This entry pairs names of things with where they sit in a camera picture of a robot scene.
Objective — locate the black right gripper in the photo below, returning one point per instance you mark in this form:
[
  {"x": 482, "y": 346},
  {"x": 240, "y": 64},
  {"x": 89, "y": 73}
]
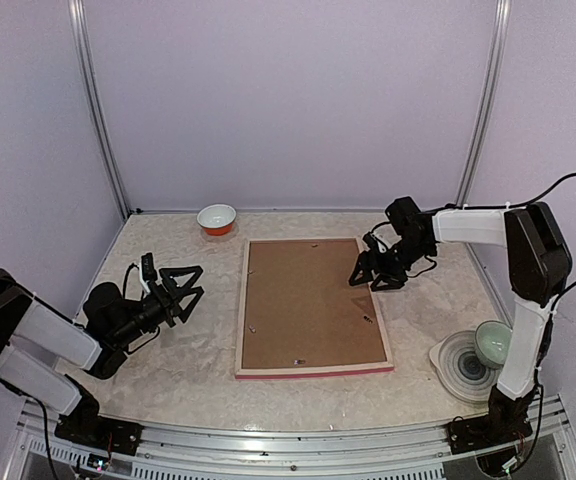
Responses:
[{"x": 365, "y": 259}]

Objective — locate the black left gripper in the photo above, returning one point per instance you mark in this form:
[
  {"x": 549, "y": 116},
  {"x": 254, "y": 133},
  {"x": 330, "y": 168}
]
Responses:
[{"x": 184, "y": 289}]

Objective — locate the brown cardboard backing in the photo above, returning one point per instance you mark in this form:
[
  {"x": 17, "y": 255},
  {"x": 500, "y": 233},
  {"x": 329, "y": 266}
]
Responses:
[{"x": 313, "y": 305}]

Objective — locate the pink wooden picture frame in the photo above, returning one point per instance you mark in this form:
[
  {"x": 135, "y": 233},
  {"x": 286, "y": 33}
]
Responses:
[{"x": 313, "y": 372}]

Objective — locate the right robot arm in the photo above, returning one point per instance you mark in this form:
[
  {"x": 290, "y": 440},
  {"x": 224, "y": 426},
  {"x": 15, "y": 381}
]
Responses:
[{"x": 539, "y": 264}]

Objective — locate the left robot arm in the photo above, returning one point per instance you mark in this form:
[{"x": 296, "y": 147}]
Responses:
[{"x": 30, "y": 328}]

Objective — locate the orange white bowl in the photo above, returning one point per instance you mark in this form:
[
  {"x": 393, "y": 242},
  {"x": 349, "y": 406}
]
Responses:
[{"x": 217, "y": 219}]

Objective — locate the green ceramic bowl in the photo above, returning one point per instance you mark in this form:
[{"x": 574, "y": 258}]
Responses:
[{"x": 492, "y": 341}]

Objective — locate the white swirl plate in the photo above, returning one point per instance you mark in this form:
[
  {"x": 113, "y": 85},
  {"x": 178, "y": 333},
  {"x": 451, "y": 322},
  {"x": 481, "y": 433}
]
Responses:
[{"x": 459, "y": 370}]

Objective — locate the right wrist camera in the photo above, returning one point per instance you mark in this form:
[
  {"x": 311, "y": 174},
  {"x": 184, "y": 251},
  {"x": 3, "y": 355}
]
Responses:
[{"x": 375, "y": 243}]

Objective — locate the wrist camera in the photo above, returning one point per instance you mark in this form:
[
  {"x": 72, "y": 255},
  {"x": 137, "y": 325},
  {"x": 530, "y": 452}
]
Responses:
[
  {"x": 375, "y": 243},
  {"x": 148, "y": 275}
]

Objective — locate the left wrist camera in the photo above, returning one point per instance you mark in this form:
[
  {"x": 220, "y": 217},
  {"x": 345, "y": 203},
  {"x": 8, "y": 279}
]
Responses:
[{"x": 148, "y": 275}]

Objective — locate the aluminium front rail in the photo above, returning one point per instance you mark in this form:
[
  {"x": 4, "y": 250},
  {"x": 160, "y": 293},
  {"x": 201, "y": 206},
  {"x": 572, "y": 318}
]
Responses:
[{"x": 405, "y": 452}]

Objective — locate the right aluminium corner post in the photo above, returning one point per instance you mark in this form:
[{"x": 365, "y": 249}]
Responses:
[{"x": 486, "y": 103}]

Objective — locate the aluminium corner post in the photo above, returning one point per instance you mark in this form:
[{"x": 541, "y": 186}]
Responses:
[
  {"x": 486, "y": 103},
  {"x": 84, "y": 54}
]

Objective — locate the left aluminium corner post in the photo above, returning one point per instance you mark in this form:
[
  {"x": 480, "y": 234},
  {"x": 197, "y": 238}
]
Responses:
[{"x": 84, "y": 54}]

